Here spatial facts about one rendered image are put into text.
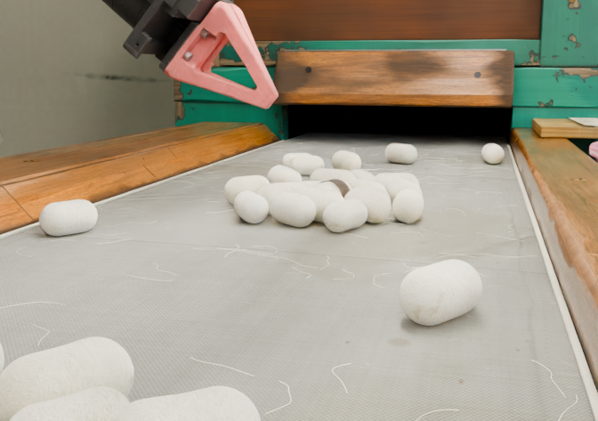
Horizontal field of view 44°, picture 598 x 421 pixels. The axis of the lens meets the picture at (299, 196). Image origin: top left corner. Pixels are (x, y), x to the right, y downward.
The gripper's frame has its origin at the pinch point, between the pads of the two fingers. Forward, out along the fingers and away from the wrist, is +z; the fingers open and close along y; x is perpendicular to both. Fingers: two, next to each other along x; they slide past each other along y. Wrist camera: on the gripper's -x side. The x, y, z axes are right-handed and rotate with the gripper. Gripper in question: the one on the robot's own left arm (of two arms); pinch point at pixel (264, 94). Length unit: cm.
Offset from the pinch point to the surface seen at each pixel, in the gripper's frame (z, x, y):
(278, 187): 6.1, 2.3, -7.8
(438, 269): 14.6, -5.2, -26.9
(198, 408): 11.3, -2.1, -39.6
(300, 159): 4.1, 4.4, 10.4
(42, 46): -76, 54, 118
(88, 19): -71, 41, 118
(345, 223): 11.0, -0.2, -12.5
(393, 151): 9.7, 0.1, 21.8
